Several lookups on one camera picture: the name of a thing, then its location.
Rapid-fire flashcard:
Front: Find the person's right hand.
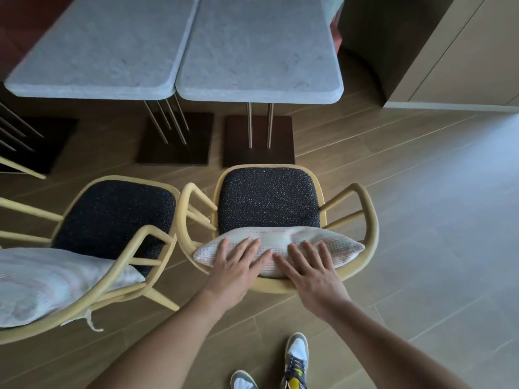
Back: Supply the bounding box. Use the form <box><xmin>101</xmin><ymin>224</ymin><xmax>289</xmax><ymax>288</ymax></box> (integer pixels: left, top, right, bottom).
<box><xmin>272</xmin><ymin>240</ymin><xmax>352</xmax><ymax>317</ymax></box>

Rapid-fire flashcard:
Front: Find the person's left hand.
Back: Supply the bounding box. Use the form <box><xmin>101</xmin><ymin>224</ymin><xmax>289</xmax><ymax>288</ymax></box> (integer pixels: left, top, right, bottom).
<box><xmin>203</xmin><ymin>238</ymin><xmax>273</xmax><ymax>307</ymax></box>

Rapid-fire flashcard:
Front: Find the white patterned pillow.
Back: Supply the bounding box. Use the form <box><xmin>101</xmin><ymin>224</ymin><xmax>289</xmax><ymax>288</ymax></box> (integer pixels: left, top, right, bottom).
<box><xmin>193</xmin><ymin>227</ymin><xmax>365</xmax><ymax>279</ymax></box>
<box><xmin>0</xmin><ymin>247</ymin><xmax>146</xmax><ymax>333</ymax></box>

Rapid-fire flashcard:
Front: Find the person's right forearm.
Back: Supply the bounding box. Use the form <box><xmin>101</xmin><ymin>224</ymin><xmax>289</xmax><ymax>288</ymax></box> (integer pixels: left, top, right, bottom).
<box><xmin>320</xmin><ymin>297</ymin><xmax>473</xmax><ymax>389</ymax></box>

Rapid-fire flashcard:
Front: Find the person's left forearm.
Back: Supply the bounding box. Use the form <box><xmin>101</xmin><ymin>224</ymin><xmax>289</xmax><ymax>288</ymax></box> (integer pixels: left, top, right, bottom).
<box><xmin>86</xmin><ymin>290</ymin><xmax>244</xmax><ymax>389</ymax></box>

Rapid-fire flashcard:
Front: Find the dark speckled seat pad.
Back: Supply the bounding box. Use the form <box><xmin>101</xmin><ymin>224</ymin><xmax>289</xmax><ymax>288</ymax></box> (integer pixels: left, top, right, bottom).
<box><xmin>218</xmin><ymin>168</ymin><xmax>322</xmax><ymax>236</ymax></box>
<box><xmin>52</xmin><ymin>180</ymin><xmax>177</xmax><ymax>277</ymax></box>

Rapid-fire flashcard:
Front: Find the yellow wooden armchair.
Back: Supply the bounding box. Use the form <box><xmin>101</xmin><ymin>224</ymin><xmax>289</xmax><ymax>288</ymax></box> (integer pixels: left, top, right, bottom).
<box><xmin>0</xmin><ymin>156</ymin><xmax>47</xmax><ymax>180</ymax></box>
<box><xmin>178</xmin><ymin>164</ymin><xmax>380</xmax><ymax>295</ymax></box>
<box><xmin>0</xmin><ymin>175</ymin><xmax>182</xmax><ymax>346</ymax></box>

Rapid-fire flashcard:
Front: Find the white grey sneaker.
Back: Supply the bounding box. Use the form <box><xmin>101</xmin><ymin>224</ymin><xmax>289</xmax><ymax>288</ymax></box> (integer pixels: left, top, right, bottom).
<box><xmin>231</xmin><ymin>370</ymin><xmax>259</xmax><ymax>389</ymax></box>
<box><xmin>281</xmin><ymin>332</ymin><xmax>310</xmax><ymax>389</ymax></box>

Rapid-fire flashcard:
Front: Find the dark table base with rods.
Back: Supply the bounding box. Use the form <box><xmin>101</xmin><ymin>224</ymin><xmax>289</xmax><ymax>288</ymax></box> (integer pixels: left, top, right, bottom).
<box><xmin>0</xmin><ymin>102</ymin><xmax>79</xmax><ymax>175</ymax></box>

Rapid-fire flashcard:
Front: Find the grey stone top table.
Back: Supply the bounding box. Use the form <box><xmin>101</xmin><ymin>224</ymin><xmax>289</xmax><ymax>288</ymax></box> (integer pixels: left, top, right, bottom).
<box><xmin>4</xmin><ymin>0</ymin><xmax>215</xmax><ymax>165</ymax></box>
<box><xmin>175</xmin><ymin>0</ymin><xmax>344</xmax><ymax>168</ymax></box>

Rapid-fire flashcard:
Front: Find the beige wooden cabinet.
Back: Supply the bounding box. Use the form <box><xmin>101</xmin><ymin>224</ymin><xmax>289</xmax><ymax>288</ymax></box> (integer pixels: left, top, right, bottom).
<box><xmin>383</xmin><ymin>0</ymin><xmax>519</xmax><ymax>114</ymax></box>

